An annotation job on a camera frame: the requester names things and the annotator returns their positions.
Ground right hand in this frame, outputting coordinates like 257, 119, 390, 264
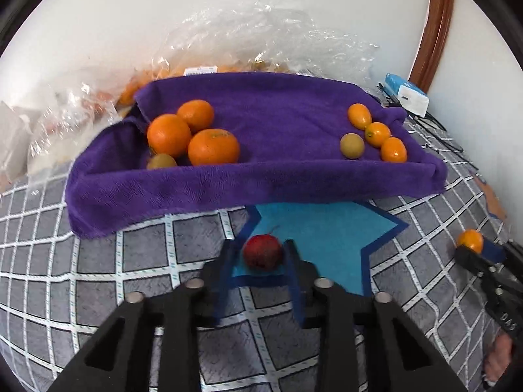
483, 331, 514, 387

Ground grey checkered bed cover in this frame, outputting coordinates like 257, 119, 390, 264
1, 120, 510, 391

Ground clear plastic bag with fruit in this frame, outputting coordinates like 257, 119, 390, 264
26, 0, 379, 175

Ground small orange kumquat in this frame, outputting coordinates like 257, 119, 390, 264
347, 103, 372, 131

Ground black cables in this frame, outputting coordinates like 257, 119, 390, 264
376, 81, 481, 173

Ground white plastic bag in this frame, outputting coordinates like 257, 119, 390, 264
1, 102, 33, 183

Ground white blue charger box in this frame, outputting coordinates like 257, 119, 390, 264
383, 73, 429, 117

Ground brown wooden door frame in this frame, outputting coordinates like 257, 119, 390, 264
409, 0, 454, 93

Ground purple towel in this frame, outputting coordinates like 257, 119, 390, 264
66, 73, 447, 238

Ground yellow-green round fruit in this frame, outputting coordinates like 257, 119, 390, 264
146, 153, 177, 170

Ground small red fruit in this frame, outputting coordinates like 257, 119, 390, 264
243, 235, 284, 272

